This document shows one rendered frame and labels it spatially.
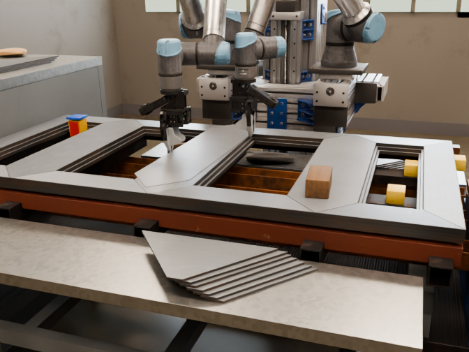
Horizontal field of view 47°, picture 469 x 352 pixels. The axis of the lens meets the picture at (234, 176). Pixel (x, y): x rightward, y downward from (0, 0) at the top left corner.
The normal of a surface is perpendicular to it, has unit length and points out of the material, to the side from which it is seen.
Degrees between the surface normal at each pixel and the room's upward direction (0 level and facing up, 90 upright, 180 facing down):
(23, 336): 90
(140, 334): 0
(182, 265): 0
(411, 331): 0
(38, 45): 90
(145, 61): 90
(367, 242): 90
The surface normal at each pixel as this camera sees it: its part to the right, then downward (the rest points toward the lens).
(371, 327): -0.01, -0.94
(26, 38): 0.95, 0.10
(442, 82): -0.32, 0.32
